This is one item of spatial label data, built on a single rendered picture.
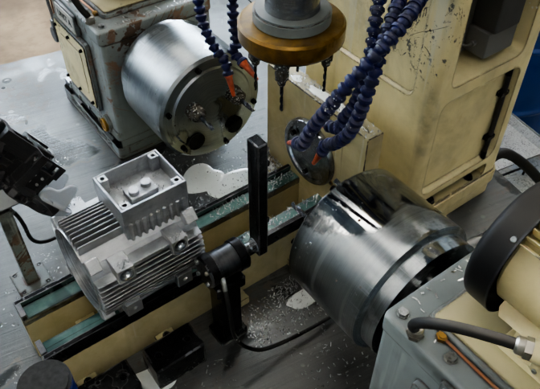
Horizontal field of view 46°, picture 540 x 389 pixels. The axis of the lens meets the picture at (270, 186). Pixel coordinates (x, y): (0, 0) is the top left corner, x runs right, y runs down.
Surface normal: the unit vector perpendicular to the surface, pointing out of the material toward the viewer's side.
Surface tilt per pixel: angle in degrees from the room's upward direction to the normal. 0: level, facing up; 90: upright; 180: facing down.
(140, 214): 90
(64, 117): 0
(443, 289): 0
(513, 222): 35
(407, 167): 90
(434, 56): 90
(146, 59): 43
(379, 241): 24
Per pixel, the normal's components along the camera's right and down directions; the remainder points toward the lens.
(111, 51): 0.59, 0.57
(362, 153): -0.80, 0.41
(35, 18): 0.00, -0.71
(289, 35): -0.08, 0.70
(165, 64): -0.42, -0.39
